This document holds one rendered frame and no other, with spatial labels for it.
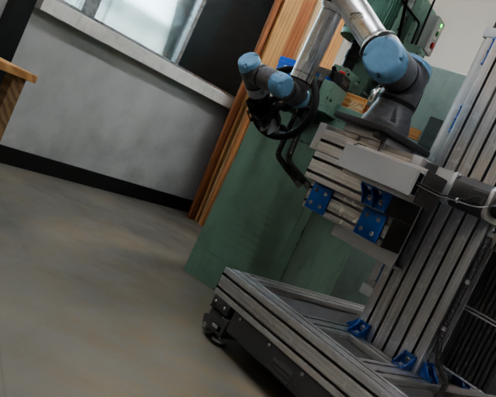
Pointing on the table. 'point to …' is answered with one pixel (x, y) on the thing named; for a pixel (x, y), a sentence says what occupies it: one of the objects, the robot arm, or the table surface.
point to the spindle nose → (352, 55)
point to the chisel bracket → (348, 76)
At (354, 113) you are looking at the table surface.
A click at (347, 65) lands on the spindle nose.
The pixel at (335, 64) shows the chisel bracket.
